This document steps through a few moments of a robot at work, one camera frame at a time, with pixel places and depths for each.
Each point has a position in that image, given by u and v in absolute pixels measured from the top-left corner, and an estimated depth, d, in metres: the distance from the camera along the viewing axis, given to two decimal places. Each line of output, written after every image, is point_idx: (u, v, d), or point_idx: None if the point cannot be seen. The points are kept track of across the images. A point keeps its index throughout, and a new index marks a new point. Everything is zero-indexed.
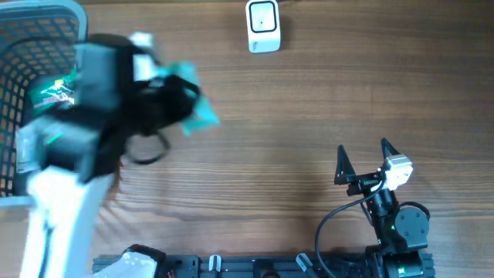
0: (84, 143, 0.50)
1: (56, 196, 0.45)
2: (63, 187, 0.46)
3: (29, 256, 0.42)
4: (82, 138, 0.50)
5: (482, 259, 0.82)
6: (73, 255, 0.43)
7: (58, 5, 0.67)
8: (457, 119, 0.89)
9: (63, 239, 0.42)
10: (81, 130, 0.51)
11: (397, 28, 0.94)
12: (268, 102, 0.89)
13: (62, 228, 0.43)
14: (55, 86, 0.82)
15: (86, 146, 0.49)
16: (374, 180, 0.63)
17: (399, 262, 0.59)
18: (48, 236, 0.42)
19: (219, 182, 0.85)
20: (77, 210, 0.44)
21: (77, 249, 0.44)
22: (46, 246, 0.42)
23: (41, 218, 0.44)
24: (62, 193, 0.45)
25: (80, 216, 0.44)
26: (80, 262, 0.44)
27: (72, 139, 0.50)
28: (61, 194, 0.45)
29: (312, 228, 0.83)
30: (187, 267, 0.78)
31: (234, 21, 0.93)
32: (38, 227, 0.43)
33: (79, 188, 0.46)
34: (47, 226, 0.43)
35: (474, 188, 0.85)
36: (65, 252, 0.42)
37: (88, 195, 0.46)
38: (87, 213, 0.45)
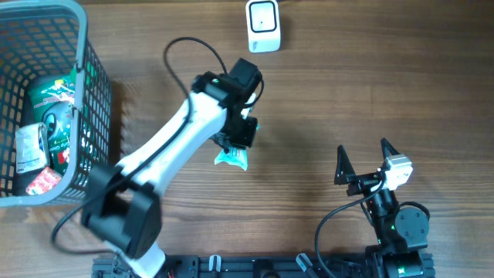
0: (223, 101, 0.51)
1: (204, 108, 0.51)
2: (207, 100, 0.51)
3: (156, 137, 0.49)
4: (220, 95, 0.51)
5: (482, 259, 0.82)
6: (184, 153, 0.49)
7: (58, 5, 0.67)
8: (457, 119, 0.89)
9: (187, 135, 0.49)
10: (218, 87, 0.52)
11: (398, 28, 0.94)
12: (267, 102, 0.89)
13: (189, 130, 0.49)
14: (55, 85, 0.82)
15: (226, 103, 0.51)
16: (374, 179, 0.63)
17: (398, 262, 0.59)
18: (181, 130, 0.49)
19: (219, 182, 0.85)
20: (204, 123, 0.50)
21: (186, 150, 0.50)
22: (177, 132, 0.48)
23: (184, 115, 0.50)
24: (207, 105, 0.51)
25: (202, 132, 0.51)
26: (181, 159, 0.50)
27: (213, 93, 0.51)
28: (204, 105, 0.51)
29: (312, 228, 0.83)
30: (187, 267, 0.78)
31: (233, 21, 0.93)
32: (181, 119, 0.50)
33: (218, 110, 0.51)
34: (190, 116, 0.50)
35: (474, 188, 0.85)
36: (183, 145, 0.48)
37: (218, 120, 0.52)
38: (201, 137, 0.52)
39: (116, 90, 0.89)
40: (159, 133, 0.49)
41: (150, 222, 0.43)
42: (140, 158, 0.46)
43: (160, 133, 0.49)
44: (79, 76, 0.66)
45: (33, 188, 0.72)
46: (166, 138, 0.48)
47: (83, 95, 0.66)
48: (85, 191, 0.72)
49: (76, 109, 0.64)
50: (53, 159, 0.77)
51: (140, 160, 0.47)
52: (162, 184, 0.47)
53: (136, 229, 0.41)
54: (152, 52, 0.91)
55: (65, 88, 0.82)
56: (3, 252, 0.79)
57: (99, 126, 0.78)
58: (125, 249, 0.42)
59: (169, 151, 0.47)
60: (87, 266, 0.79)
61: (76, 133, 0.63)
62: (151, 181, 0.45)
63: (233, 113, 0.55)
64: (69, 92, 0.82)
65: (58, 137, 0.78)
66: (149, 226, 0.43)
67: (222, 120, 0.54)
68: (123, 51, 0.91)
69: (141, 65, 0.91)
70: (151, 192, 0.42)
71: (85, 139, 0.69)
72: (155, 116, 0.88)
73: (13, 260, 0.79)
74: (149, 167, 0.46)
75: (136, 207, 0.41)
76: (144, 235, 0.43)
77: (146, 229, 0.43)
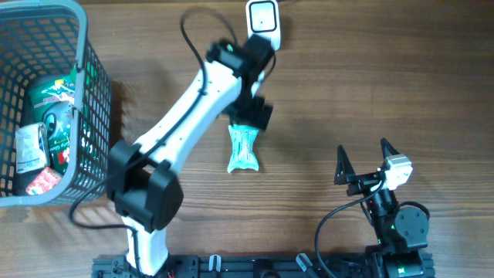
0: (238, 69, 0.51)
1: (218, 80, 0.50)
2: (221, 70, 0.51)
3: (172, 112, 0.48)
4: (236, 61, 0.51)
5: (482, 259, 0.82)
6: (199, 127, 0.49)
7: (58, 5, 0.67)
8: (457, 119, 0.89)
9: (201, 110, 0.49)
10: (232, 54, 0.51)
11: (398, 28, 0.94)
12: (268, 102, 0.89)
13: (204, 103, 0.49)
14: (55, 85, 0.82)
15: (242, 71, 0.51)
16: (374, 180, 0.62)
17: (399, 262, 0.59)
18: (197, 103, 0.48)
19: (219, 182, 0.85)
20: (219, 94, 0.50)
21: (201, 126, 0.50)
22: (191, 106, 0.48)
23: (198, 88, 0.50)
24: (222, 74, 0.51)
25: (218, 105, 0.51)
26: (199, 133, 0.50)
27: (228, 62, 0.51)
28: (218, 78, 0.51)
29: (312, 228, 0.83)
30: (187, 267, 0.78)
31: (234, 21, 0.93)
32: (194, 93, 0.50)
33: (233, 79, 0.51)
34: (203, 89, 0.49)
35: (474, 188, 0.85)
36: (197, 120, 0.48)
37: (234, 89, 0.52)
38: (217, 107, 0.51)
39: (116, 90, 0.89)
40: (174, 110, 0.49)
41: (170, 199, 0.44)
42: (157, 136, 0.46)
43: (174, 109, 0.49)
44: (79, 76, 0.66)
45: (32, 188, 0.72)
46: (180, 114, 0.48)
47: (82, 95, 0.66)
48: (85, 191, 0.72)
49: (76, 109, 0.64)
50: (53, 159, 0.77)
51: (157, 137, 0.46)
52: (179, 161, 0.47)
53: (157, 205, 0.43)
54: (152, 52, 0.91)
55: (65, 88, 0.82)
56: (2, 252, 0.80)
57: (99, 126, 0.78)
58: (150, 222, 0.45)
59: (184, 127, 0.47)
60: (87, 266, 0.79)
61: (76, 133, 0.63)
62: (168, 160, 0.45)
63: (248, 83, 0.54)
64: (69, 92, 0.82)
65: (58, 137, 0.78)
66: (170, 201, 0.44)
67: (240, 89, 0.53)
68: (123, 51, 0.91)
69: (141, 65, 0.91)
70: (167, 170, 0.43)
71: (85, 139, 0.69)
72: (156, 116, 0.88)
73: (13, 260, 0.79)
74: (164, 145, 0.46)
75: (153, 184, 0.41)
76: (165, 211, 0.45)
77: (166, 206, 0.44)
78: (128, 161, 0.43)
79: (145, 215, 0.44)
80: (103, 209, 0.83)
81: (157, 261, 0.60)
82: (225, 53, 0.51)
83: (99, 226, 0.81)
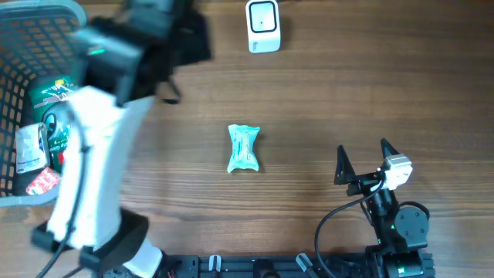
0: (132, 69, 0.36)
1: (97, 118, 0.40)
2: (98, 102, 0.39)
3: (67, 182, 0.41)
4: (124, 56, 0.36)
5: (482, 259, 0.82)
6: (106, 184, 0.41)
7: (58, 6, 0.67)
8: (457, 119, 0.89)
9: (96, 171, 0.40)
10: (116, 52, 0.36)
11: (398, 28, 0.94)
12: (268, 102, 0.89)
13: (96, 156, 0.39)
14: (55, 86, 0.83)
15: (135, 68, 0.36)
16: (374, 179, 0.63)
17: (399, 262, 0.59)
18: (87, 165, 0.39)
19: (220, 182, 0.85)
20: (109, 139, 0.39)
21: (111, 179, 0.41)
22: (81, 174, 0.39)
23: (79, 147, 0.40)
24: (99, 110, 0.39)
25: (118, 144, 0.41)
26: (113, 184, 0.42)
27: (111, 56, 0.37)
28: (93, 110, 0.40)
29: (312, 228, 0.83)
30: (187, 267, 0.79)
31: (234, 21, 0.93)
32: (77, 151, 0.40)
33: (118, 110, 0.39)
34: (83, 144, 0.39)
35: (474, 188, 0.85)
36: (99, 187, 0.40)
37: (128, 111, 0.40)
38: (121, 140, 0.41)
39: None
40: (66, 183, 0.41)
41: (119, 253, 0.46)
42: (63, 220, 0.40)
43: (66, 181, 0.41)
44: None
45: (33, 188, 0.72)
46: (73, 188, 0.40)
47: None
48: None
49: None
50: (53, 159, 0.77)
51: (65, 218, 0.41)
52: (103, 234, 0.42)
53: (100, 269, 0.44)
54: None
55: (65, 88, 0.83)
56: (3, 252, 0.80)
57: None
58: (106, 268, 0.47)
59: (84, 201, 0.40)
60: None
61: None
62: (86, 245, 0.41)
63: (147, 78, 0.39)
64: (69, 92, 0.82)
65: (58, 137, 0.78)
66: (116, 254, 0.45)
67: (145, 100, 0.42)
68: None
69: None
70: (92, 255, 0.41)
71: None
72: (156, 116, 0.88)
73: (13, 261, 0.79)
74: (76, 229, 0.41)
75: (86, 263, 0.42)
76: (124, 254, 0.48)
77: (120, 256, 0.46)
78: (52, 247, 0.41)
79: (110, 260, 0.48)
80: None
81: (149, 264, 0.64)
82: (106, 35, 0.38)
83: None
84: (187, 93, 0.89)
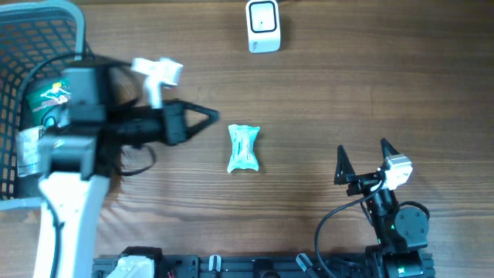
0: None
1: (69, 199, 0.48)
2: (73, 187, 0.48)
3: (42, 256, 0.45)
4: None
5: (482, 259, 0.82)
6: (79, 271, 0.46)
7: (53, 8, 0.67)
8: (457, 119, 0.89)
9: (69, 257, 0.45)
10: None
11: (398, 28, 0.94)
12: (268, 102, 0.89)
13: (67, 251, 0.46)
14: (53, 89, 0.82)
15: None
16: (374, 179, 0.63)
17: (399, 262, 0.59)
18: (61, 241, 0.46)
19: (219, 182, 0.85)
20: (80, 212, 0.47)
21: (85, 242, 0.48)
22: (55, 252, 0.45)
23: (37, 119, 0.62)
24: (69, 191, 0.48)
25: (86, 222, 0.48)
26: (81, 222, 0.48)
27: None
28: (66, 191, 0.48)
29: (312, 228, 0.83)
30: (187, 267, 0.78)
31: (233, 21, 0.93)
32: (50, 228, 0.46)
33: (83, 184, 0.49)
34: (56, 222, 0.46)
35: (474, 188, 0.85)
36: (73, 262, 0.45)
37: (93, 187, 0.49)
38: (91, 209, 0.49)
39: None
40: (41, 259, 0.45)
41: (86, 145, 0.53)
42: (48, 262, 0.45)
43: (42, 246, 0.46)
44: None
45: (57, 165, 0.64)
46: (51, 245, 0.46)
47: None
48: None
49: None
50: None
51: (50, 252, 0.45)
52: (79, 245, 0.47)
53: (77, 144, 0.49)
54: (151, 52, 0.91)
55: (64, 91, 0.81)
56: (3, 252, 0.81)
57: None
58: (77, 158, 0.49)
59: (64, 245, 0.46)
60: None
61: None
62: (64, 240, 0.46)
63: None
64: (67, 95, 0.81)
65: None
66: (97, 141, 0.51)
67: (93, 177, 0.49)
68: (122, 52, 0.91)
69: None
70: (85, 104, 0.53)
71: None
72: None
73: (13, 260, 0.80)
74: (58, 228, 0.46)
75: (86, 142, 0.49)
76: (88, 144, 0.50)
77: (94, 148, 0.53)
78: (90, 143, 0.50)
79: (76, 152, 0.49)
80: (104, 209, 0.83)
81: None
82: None
83: (99, 227, 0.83)
84: (187, 93, 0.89)
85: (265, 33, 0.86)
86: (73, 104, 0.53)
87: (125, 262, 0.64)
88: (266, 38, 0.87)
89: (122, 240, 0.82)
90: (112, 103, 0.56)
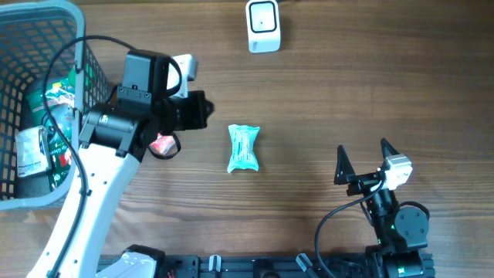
0: None
1: (100, 170, 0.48)
2: (104, 154, 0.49)
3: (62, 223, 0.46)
4: None
5: (482, 259, 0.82)
6: (94, 242, 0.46)
7: (52, 8, 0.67)
8: (457, 119, 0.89)
9: (88, 226, 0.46)
10: None
11: (398, 28, 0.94)
12: (268, 102, 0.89)
13: (88, 219, 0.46)
14: (53, 89, 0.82)
15: None
16: (373, 179, 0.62)
17: (398, 262, 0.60)
18: (83, 210, 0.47)
19: (219, 182, 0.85)
20: (109, 184, 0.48)
21: (106, 217, 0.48)
22: (77, 217, 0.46)
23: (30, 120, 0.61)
24: (103, 162, 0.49)
25: (111, 196, 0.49)
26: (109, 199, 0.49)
27: None
28: (101, 161, 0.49)
29: (312, 228, 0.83)
30: (187, 267, 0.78)
31: (233, 21, 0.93)
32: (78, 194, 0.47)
33: (117, 161, 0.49)
34: (86, 189, 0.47)
35: (474, 188, 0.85)
36: (91, 229, 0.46)
37: (125, 167, 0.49)
38: (117, 189, 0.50)
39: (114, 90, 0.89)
40: (62, 223, 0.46)
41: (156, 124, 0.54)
42: (65, 227, 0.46)
43: (64, 214, 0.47)
44: (79, 77, 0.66)
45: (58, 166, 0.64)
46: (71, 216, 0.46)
47: (83, 94, 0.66)
48: None
49: (76, 110, 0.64)
50: (55, 162, 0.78)
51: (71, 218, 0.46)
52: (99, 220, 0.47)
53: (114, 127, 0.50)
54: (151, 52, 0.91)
55: (64, 91, 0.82)
56: (3, 252, 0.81)
57: None
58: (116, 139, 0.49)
59: (85, 215, 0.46)
60: None
61: (76, 132, 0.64)
62: (87, 211, 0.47)
63: None
64: (68, 95, 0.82)
65: (59, 139, 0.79)
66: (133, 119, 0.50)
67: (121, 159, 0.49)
68: (122, 52, 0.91)
69: None
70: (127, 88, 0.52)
71: None
72: None
73: (13, 261, 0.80)
74: (86, 197, 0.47)
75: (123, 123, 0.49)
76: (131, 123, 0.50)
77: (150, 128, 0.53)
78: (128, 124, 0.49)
79: (115, 132, 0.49)
80: None
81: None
82: None
83: None
84: None
85: (264, 33, 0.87)
86: (123, 88, 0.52)
87: (127, 255, 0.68)
88: (266, 38, 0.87)
89: (121, 241, 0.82)
90: (161, 91, 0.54)
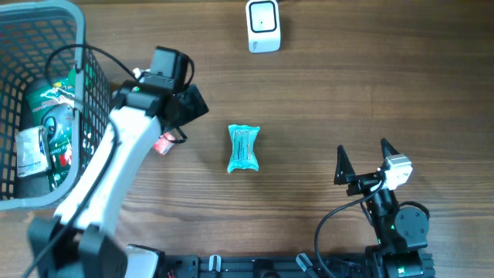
0: None
1: (130, 125, 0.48)
2: (131, 114, 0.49)
3: (90, 168, 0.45)
4: None
5: (483, 259, 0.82)
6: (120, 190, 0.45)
7: (52, 7, 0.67)
8: (457, 119, 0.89)
9: (113, 175, 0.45)
10: None
11: (398, 27, 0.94)
12: (268, 102, 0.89)
13: (116, 165, 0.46)
14: (53, 89, 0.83)
15: None
16: (374, 179, 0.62)
17: (399, 262, 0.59)
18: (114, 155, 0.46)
19: (219, 182, 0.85)
20: (136, 139, 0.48)
21: (130, 167, 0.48)
22: (107, 161, 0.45)
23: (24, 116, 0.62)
24: (131, 119, 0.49)
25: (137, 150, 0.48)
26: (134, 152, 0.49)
27: None
28: (129, 119, 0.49)
29: (312, 228, 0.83)
30: (187, 267, 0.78)
31: (233, 21, 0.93)
32: (108, 143, 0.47)
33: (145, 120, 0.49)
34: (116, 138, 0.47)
35: (474, 188, 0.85)
36: (120, 174, 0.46)
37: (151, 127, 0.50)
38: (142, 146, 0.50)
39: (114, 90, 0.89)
40: (90, 166, 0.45)
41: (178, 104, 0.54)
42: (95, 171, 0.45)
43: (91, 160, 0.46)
44: (79, 77, 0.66)
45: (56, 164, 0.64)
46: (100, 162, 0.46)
47: (83, 94, 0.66)
48: None
49: (76, 110, 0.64)
50: (55, 162, 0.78)
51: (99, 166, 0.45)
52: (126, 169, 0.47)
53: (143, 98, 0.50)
54: (151, 52, 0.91)
55: (63, 90, 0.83)
56: (3, 252, 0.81)
57: (99, 127, 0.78)
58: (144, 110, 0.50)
59: (114, 161, 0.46)
60: None
61: (76, 132, 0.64)
62: (118, 157, 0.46)
63: None
64: (67, 95, 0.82)
65: (59, 138, 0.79)
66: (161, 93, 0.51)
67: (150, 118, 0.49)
68: (122, 52, 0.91)
69: (140, 65, 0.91)
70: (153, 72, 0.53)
71: (85, 140, 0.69)
72: None
73: (13, 260, 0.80)
74: (117, 145, 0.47)
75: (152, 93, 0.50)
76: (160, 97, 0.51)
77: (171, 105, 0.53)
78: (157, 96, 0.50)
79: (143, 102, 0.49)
80: None
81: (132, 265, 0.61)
82: None
83: None
84: None
85: (264, 32, 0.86)
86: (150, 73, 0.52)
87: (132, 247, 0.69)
88: (267, 37, 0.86)
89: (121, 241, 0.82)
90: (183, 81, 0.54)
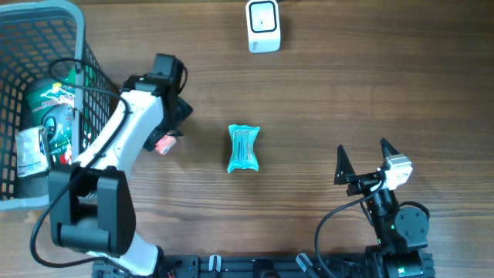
0: None
1: (139, 101, 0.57)
2: (141, 94, 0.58)
3: (106, 130, 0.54)
4: None
5: (482, 259, 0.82)
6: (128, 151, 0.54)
7: (52, 7, 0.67)
8: (457, 119, 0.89)
9: (123, 137, 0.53)
10: None
11: (398, 27, 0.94)
12: (268, 102, 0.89)
13: (127, 129, 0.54)
14: (53, 89, 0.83)
15: None
16: (373, 179, 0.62)
17: (398, 262, 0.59)
18: (127, 121, 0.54)
19: (219, 182, 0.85)
20: (144, 112, 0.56)
21: (137, 133, 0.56)
22: (120, 125, 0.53)
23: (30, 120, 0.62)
24: (140, 96, 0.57)
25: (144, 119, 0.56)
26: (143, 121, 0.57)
27: None
28: (140, 96, 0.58)
29: (312, 228, 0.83)
30: (187, 267, 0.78)
31: (233, 21, 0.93)
32: (121, 113, 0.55)
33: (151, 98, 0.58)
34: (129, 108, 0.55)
35: (474, 188, 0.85)
36: (130, 137, 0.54)
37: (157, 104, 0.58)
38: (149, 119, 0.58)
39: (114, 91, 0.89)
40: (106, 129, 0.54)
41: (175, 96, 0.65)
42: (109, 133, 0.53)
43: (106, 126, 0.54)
44: (79, 77, 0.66)
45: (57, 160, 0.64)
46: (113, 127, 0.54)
47: (83, 94, 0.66)
48: None
49: (76, 110, 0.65)
50: (55, 162, 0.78)
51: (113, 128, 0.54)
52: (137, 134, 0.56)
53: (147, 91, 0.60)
54: (151, 52, 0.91)
55: (64, 91, 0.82)
56: (3, 252, 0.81)
57: (99, 127, 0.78)
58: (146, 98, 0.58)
59: (127, 126, 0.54)
60: (87, 266, 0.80)
61: (76, 132, 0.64)
62: (130, 123, 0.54)
63: None
64: (68, 95, 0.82)
65: (59, 139, 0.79)
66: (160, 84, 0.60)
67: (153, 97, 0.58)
68: (122, 52, 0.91)
69: (140, 65, 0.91)
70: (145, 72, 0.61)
71: (85, 140, 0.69)
72: None
73: (13, 260, 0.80)
74: (130, 113, 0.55)
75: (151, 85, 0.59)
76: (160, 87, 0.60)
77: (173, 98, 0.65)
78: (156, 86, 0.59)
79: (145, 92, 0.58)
80: None
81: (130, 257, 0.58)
82: None
83: None
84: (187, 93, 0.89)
85: (264, 32, 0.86)
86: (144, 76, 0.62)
87: None
88: (267, 38, 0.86)
89: None
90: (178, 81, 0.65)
